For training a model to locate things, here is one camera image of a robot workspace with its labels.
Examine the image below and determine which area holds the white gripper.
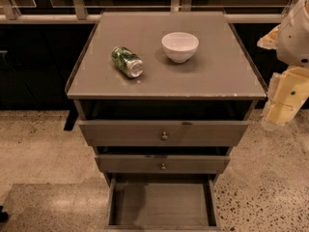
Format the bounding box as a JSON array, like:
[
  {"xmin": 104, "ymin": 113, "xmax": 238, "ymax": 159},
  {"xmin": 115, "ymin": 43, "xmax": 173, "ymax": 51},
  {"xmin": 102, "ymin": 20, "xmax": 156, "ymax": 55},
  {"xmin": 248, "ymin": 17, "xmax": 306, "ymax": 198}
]
[{"xmin": 257, "ymin": 0, "xmax": 309, "ymax": 131}]

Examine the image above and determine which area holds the grey drawer cabinet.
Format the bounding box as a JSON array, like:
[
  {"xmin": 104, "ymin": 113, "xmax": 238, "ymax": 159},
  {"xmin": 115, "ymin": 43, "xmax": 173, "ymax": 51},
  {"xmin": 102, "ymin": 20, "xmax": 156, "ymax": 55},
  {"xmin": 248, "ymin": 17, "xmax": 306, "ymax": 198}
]
[{"xmin": 64, "ymin": 11, "xmax": 269, "ymax": 186}]

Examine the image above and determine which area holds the grey top drawer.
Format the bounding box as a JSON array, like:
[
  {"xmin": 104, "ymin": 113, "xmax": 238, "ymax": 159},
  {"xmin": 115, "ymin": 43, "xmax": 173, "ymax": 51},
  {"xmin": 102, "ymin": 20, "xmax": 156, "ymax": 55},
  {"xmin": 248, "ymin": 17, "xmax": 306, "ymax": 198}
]
[{"xmin": 79, "ymin": 120, "xmax": 248, "ymax": 147}]

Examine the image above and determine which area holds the grey middle drawer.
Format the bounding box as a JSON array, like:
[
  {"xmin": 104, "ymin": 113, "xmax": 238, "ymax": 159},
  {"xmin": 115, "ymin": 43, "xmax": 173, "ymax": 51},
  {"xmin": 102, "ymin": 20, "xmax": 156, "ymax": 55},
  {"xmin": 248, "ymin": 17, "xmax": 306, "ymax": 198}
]
[{"xmin": 96, "ymin": 155, "xmax": 230, "ymax": 174}]

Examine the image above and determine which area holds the black object at floor edge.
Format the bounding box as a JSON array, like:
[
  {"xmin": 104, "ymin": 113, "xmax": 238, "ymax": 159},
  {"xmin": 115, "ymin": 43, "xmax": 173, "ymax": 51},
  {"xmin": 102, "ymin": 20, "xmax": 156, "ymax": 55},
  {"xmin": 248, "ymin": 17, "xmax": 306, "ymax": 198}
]
[{"xmin": 0, "ymin": 206, "xmax": 9, "ymax": 222}]

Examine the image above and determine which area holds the grey bottom drawer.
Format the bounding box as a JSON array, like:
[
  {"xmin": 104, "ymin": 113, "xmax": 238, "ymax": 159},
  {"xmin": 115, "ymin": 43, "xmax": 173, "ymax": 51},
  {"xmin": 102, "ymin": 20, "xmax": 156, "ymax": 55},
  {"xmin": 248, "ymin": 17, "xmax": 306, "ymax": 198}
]
[{"xmin": 104, "ymin": 174, "xmax": 223, "ymax": 232}]

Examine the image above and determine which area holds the metal window railing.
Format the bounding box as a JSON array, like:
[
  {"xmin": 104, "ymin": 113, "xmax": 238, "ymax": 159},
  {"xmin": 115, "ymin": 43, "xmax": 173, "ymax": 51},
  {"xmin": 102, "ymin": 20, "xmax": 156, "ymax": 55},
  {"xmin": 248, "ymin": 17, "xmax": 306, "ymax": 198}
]
[{"xmin": 0, "ymin": 0, "xmax": 298, "ymax": 24}]

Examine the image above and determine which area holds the grey drawer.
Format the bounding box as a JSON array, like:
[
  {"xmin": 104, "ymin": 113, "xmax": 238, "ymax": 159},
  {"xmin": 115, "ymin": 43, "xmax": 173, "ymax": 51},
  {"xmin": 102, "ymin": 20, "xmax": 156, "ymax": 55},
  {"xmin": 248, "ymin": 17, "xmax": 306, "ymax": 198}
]
[
  {"xmin": 96, "ymin": 155, "xmax": 230, "ymax": 174},
  {"xmin": 104, "ymin": 174, "xmax": 223, "ymax": 232},
  {"xmin": 79, "ymin": 120, "xmax": 248, "ymax": 147}
]

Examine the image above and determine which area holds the green soda can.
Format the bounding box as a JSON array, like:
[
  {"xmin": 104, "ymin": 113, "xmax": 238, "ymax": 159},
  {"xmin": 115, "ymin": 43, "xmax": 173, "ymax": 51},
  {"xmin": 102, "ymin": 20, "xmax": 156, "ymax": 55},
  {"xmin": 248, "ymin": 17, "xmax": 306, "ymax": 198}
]
[{"xmin": 111, "ymin": 46, "xmax": 144, "ymax": 78}]

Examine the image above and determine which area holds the white ceramic bowl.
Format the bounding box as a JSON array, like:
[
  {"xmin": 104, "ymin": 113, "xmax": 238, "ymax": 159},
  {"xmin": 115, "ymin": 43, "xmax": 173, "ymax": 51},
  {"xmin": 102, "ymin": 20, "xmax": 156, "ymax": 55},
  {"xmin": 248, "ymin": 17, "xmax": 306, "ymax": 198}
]
[{"xmin": 161, "ymin": 32, "xmax": 199, "ymax": 63}]

